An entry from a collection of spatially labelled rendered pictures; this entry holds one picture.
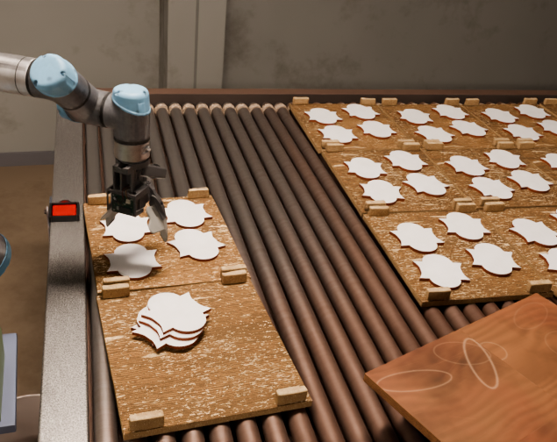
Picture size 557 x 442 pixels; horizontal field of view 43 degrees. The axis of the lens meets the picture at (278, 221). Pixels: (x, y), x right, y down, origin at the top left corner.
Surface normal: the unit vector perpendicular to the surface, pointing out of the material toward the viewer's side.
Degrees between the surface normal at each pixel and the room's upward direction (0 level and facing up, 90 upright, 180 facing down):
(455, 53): 90
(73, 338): 0
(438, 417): 0
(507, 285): 0
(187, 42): 90
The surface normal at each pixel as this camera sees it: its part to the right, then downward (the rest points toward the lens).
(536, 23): 0.29, 0.50
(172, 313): 0.09, -0.86
